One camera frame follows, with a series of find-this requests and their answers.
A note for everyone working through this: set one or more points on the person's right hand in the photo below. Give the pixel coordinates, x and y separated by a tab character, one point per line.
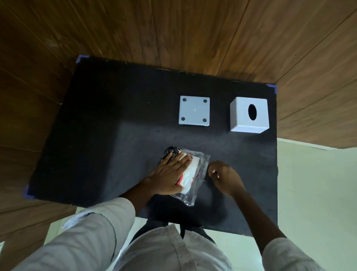
228	180

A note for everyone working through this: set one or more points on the person's left hand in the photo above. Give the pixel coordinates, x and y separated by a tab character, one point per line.
164	178

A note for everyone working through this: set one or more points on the person's left little finger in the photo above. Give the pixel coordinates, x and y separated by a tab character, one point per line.
166	160

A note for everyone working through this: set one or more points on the person's left thumb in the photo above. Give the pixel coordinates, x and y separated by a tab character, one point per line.
176	191

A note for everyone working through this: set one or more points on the person's left middle finger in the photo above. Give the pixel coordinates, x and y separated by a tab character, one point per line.
182	161

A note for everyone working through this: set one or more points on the person's right fingers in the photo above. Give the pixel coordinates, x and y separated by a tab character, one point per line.
214	169

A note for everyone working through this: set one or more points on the clear plastic bag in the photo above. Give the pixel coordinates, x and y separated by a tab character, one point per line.
198	178

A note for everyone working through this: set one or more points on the person's left forearm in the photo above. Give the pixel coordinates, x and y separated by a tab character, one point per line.
138	196

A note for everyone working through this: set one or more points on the person's right forearm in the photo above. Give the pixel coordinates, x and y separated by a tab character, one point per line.
258	220

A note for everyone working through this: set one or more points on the black patterned pouch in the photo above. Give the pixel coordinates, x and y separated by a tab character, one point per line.
167	153

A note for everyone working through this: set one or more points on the white red tissue pack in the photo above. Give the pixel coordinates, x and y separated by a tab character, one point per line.
192	174

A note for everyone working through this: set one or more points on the black trousers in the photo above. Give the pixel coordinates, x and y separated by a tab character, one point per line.
156	223

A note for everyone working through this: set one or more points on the white tissue box cover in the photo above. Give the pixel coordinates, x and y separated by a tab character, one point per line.
246	122

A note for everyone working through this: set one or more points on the black table mat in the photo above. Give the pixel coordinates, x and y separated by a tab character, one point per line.
111	134

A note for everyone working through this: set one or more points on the white shirt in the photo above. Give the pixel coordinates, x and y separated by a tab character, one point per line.
156	251

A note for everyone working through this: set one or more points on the blue tape piece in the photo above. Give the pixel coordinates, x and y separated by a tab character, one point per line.
81	58
272	88

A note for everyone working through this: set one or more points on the white square base plate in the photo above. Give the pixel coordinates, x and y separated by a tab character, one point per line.
194	111

